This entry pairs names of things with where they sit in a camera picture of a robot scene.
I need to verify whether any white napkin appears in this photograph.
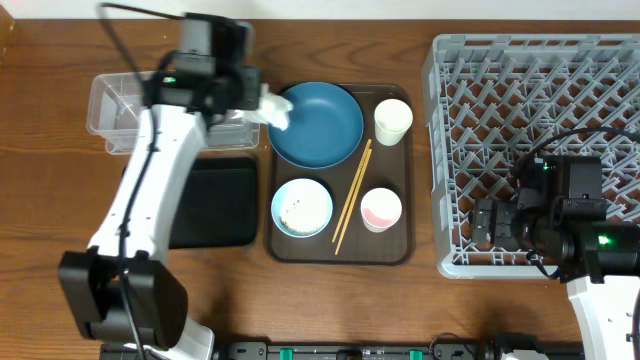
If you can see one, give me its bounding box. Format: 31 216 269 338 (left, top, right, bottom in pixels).
242 83 294 131

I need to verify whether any pink cup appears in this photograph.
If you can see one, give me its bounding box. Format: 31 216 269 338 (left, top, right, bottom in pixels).
360 188 403 233

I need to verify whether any light blue bowl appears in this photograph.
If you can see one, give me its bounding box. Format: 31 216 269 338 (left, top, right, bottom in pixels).
270 178 333 238

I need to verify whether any leftover rice pile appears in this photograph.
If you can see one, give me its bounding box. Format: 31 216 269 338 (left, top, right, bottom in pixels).
280 199 328 236

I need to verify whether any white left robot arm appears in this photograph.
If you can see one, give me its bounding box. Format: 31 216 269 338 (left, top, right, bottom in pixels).
58 50 263 359

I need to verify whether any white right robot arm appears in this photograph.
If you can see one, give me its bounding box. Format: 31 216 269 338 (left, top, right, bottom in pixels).
472 197 639 359

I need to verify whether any clear plastic waste bin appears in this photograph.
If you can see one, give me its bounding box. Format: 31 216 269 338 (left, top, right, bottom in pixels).
87 73 260 155

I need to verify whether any black food waste tray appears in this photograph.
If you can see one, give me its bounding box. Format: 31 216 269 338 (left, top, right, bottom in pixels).
169 157 258 249

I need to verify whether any grey dishwasher rack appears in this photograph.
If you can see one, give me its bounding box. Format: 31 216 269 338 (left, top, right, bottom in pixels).
422 34 639 279

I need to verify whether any brown serving tray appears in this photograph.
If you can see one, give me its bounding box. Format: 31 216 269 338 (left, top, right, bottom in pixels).
265 84 415 266

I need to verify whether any dark blue plate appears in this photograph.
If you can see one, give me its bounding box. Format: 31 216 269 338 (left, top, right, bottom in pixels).
267 82 364 169

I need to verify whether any wooden chopstick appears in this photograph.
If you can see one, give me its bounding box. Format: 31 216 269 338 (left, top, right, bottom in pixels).
334 149 372 256
332 139 372 243

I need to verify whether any white paper cup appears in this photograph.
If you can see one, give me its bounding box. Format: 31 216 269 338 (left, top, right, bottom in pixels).
374 99 413 146

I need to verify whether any black rail at table edge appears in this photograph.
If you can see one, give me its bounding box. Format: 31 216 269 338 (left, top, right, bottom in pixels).
98 341 586 360

